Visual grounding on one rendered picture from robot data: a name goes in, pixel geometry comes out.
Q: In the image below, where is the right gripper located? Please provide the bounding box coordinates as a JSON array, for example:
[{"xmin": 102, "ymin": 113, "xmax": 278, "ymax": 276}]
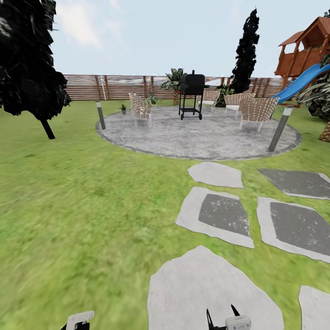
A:
[{"xmin": 206, "ymin": 304, "xmax": 240, "ymax": 330}]

